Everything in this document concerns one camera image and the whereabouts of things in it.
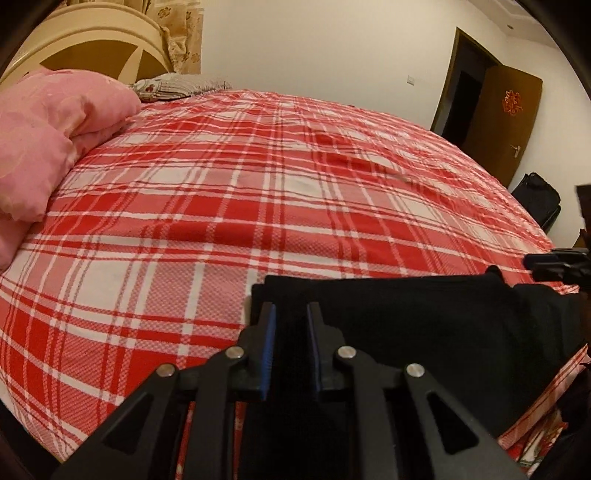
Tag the pink folded quilt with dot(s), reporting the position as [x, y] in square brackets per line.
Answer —
[49, 120]

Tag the black pants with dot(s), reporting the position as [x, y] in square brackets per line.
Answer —
[506, 352]

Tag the beige patterned curtain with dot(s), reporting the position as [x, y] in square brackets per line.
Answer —
[181, 22]

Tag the red plaid bed sheet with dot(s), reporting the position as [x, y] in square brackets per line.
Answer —
[153, 240]

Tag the black bag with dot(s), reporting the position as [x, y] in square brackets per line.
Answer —
[539, 199]

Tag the cream wooden headboard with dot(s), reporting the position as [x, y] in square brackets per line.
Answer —
[112, 39]

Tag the brown wooden door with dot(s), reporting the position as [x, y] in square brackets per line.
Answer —
[503, 121]

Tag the grey striped pillow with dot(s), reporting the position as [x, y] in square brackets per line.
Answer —
[175, 86]

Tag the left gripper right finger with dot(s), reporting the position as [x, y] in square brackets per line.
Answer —
[409, 425]

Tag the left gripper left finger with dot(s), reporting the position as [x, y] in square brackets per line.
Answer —
[181, 420]

